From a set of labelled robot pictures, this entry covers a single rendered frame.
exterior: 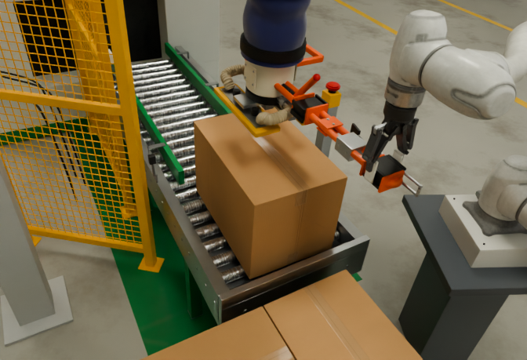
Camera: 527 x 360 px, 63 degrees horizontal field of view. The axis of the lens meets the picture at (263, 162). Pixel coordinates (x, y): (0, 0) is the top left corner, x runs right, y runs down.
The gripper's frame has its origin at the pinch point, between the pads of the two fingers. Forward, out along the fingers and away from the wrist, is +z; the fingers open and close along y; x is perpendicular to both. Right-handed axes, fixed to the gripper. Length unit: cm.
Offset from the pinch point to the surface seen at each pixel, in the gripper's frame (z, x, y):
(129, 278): 127, -99, 57
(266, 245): 54, -32, 14
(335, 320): 72, -2, 0
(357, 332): 72, 6, -4
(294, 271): 66, -24, 5
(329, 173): 31.8, -35.4, -14.2
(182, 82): 73, -208, -17
